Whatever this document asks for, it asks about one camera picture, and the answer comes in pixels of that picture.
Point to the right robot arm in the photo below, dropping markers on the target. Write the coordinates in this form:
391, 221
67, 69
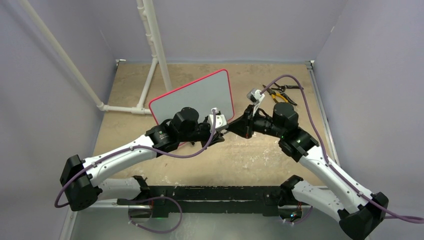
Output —
356, 209

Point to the black handled pliers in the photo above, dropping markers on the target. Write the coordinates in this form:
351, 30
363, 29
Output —
283, 88

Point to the white PVC pipe frame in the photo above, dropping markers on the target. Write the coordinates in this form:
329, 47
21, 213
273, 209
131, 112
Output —
68, 33

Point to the red framed whiteboard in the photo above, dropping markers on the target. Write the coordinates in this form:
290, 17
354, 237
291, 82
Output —
198, 96

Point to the yellow handled pliers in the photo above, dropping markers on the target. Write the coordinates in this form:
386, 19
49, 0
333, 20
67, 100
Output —
283, 96

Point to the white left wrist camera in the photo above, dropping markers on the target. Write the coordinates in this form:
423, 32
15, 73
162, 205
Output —
217, 121

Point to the black base bar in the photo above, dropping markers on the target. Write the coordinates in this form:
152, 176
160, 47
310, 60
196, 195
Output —
163, 200

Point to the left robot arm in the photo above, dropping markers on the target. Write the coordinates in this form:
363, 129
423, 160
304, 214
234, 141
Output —
83, 180

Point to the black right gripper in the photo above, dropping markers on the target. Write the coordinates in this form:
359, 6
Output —
245, 125

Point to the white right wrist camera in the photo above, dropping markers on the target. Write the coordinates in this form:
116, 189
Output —
256, 97

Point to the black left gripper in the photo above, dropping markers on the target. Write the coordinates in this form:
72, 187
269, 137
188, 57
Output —
204, 143

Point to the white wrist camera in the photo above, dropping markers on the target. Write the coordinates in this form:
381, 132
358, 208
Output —
256, 97
217, 121

